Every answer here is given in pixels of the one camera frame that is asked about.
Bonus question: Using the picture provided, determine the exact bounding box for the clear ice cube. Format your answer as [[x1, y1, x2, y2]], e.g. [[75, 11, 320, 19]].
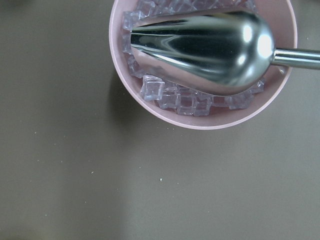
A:
[[140, 75, 165, 101]]

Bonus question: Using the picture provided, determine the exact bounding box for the steel ice scoop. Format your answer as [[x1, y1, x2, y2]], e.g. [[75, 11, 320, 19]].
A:
[[130, 8, 320, 96]]

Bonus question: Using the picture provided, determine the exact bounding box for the pink bowl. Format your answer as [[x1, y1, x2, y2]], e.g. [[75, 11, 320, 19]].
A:
[[109, 0, 298, 130]]

